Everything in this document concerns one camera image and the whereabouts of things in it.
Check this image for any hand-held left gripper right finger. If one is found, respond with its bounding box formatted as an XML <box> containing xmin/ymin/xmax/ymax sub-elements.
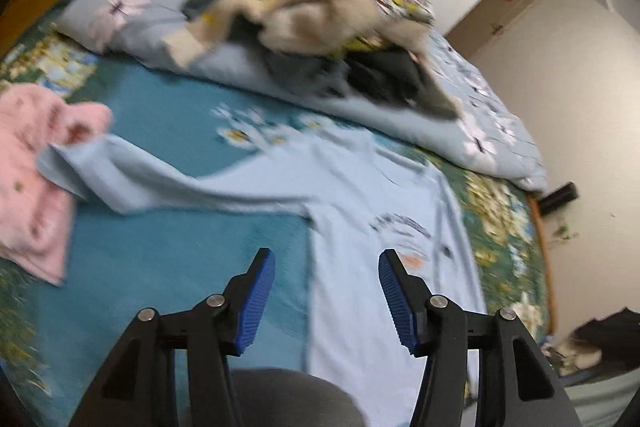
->
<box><xmin>378</xmin><ymin>249</ymin><xmax>583</xmax><ymax>427</ymax></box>

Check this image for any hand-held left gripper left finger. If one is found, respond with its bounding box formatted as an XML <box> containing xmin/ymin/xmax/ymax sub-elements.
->
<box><xmin>69</xmin><ymin>248</ymin><xmax>277</xmax><ymax>427</ymax></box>

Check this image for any light blue long-sleeve shirt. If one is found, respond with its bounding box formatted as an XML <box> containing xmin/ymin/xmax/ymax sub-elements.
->
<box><xmin>37</xmin><ymin>127</ymin><xmax>488</xmax><ymax>427</ymax></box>

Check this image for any pile of mixed clothes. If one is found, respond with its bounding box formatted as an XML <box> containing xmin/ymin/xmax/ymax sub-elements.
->
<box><xmin>165</xmin><ymin>0</ymin><xmax>466</xmax><ymax>122</ymax></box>

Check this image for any teal floral bed sheet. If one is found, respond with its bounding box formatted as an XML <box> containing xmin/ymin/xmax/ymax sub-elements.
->
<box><xmin>0</xmin><ymin>0</ymin><xmax>557</xmax><ymax>427</ymax></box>

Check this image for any person's grey trouser leg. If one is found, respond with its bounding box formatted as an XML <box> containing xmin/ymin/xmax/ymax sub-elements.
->
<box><xmin>229</xmin><ymin>368</ymin><xmax>367</xmax><ymax>427</ymax></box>

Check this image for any small green plant sprig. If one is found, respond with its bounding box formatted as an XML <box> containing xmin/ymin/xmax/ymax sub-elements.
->
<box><xmin>549</xmin><ymin>218</ymin><xmax>579</xmax><ymax>249</ymax></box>

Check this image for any black cylinder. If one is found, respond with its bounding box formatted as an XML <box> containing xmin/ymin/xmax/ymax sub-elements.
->
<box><xmin>537</xmin><ymin>182</ymin><xmax>579</xmax><ymax>216</ymax></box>

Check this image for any dark cloth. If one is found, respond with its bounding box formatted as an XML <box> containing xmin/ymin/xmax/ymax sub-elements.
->
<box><xmin>569</xmin><ymin>307</ymin><xmax>640</xmax><ymax>371</ymax></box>

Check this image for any dark grey garment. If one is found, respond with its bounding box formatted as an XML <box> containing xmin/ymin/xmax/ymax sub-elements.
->
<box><xmin>265</xmin><ymin>48</ymin><xmax>427</xmax><ymax>108</ymax></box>

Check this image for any pink fleece garment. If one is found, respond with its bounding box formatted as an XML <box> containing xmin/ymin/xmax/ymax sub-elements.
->
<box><xmin>0</xmin><ymin>86</ymin><xmax>113</xmax><ymax>286</ymax></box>

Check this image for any colourful printed garment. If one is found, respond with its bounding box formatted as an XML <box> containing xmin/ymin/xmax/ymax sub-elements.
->
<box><xmin>369</xmin><ymin>0</ymin><xmax>436</xmax><ymax>26</ymax></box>

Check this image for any beige door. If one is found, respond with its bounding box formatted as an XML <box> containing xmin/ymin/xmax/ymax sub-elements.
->
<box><xmin>444</xmin><ymin>0</ymin><xmax>552</xmax><ymax>58</ymax></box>

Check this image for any grey-blue garment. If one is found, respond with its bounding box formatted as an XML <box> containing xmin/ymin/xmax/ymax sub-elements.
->
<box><xmin>181</xmin><ymin>0</ymin><xmax>227</xmax><ymax>22</ymax></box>

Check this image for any wooden bed frame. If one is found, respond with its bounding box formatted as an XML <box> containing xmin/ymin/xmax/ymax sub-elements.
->
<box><xmin>529</xmin><ymin>196</ymin><xmax>559</xmax><ymax>339</ymax></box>

